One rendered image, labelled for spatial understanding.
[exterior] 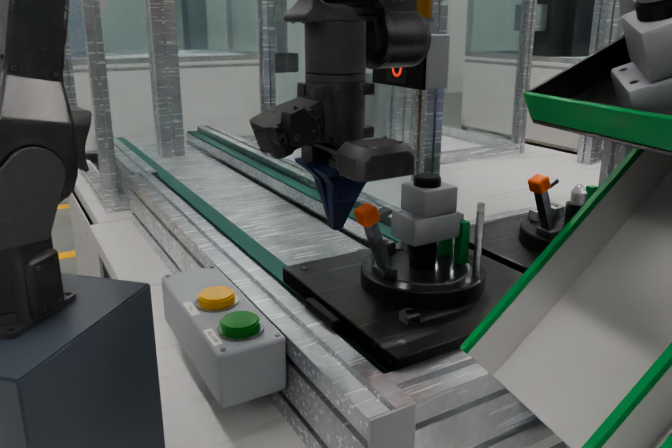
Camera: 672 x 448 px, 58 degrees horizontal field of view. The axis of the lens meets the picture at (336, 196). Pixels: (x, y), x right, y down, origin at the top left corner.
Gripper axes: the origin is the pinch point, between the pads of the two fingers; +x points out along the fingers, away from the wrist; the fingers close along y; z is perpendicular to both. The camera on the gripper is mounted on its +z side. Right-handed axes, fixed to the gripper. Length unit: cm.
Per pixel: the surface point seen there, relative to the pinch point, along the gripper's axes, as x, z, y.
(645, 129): -11.0, -2.3, 30.3
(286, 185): 15, -20, -55
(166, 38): -13, -12, -105
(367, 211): 1.9, -3.2, 0.8
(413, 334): 11.9, -3.2, 9.2
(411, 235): 5.2, -8.2, 1.7
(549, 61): 20, -416, -339
